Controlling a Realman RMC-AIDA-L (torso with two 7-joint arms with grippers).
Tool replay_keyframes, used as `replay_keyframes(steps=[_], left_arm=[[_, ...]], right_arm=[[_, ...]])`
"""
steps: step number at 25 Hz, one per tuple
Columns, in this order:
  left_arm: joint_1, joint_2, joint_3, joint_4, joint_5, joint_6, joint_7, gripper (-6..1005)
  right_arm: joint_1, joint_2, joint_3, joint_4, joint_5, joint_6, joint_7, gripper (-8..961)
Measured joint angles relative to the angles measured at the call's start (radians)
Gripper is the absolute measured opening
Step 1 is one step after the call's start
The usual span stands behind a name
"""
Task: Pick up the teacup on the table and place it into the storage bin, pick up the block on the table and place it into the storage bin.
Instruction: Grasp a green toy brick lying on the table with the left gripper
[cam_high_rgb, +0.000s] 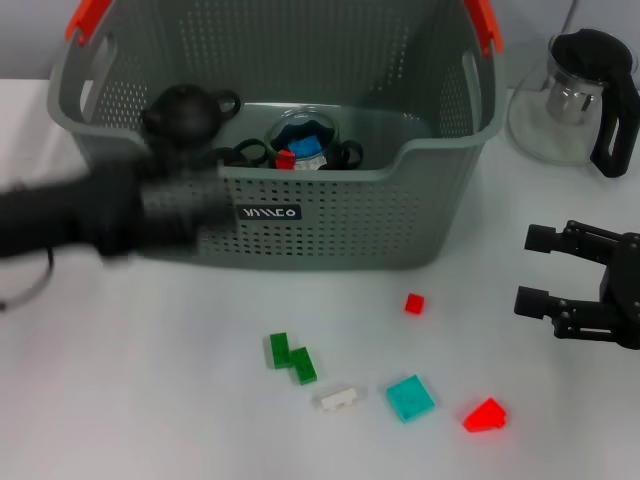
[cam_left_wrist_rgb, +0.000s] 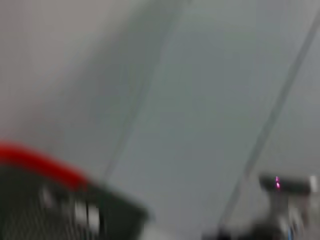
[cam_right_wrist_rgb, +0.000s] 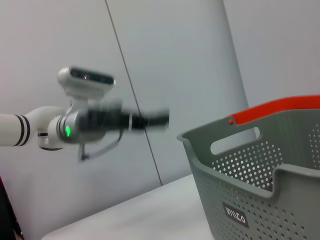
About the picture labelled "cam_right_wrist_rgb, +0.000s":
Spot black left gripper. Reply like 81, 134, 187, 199
79, 99, 171, 135

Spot left gripper cable with plug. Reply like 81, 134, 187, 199
78, 129, 126, 163

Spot dark maroon background object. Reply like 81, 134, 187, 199
0, 174, 25, 240

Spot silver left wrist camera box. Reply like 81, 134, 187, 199
57, 66, 117, 101

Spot grey perforated storage basket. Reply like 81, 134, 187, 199
176, 108, 320, 240

